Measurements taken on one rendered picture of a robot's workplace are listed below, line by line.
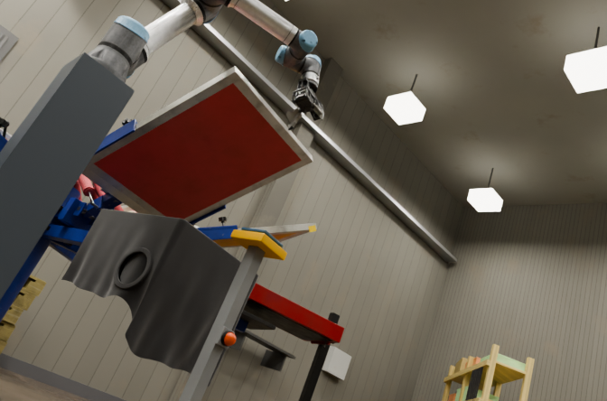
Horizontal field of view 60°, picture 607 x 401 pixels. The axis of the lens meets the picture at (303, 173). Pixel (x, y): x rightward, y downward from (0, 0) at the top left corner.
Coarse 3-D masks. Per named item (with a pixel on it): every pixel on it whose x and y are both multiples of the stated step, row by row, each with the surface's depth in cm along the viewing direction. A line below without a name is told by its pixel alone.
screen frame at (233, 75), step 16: (224, 80) 195; (240, 80) 196; (192, 96) 198; (208, 96) 199; (256, 96) 202; (160, 112) 204; (176, 112) 203; (272, 112) 210; (144, 128) 207; (288, 144) 222; (96, 160) 216; (304, 160) 230; (272, 176) 235; (128, 192) 232; (240, 192) 241; (144, 208) 241; (208, 208) 246
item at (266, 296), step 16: (256, 288) 285; (256, 304) 289; (272, 304) 286; (288, 304) 290; (272, 320) 313; (288, 320) 293; (304, 320) 292; (320, 320) 296; (304, 336) 320; (320, 336) 300; (336, 336) 298
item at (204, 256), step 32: (160, 256) 165; (192, 256) 173; (224, 256) 184; (160, 288) 164; (192, 288) 174; (224, 288) 185; (160, 320) 165; (192, 320) 175; (160, 352) 165; (192, 352) 177; (224, 352) 186
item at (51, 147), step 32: (96, 64) 153; (64, 96) 147; (96, 96) 153; (128, 96) 160; (32, 128) 140; (64, 128) 146; (96, 128) 152; (0, 160) 141; (32, 160) 140; (64, 160) 145; (0, 192) 134; (32, 192) 139; (64, 192) 145; (0, 224) 133; (32, 224) 138; (0, 256) 133; (0, 288) 132
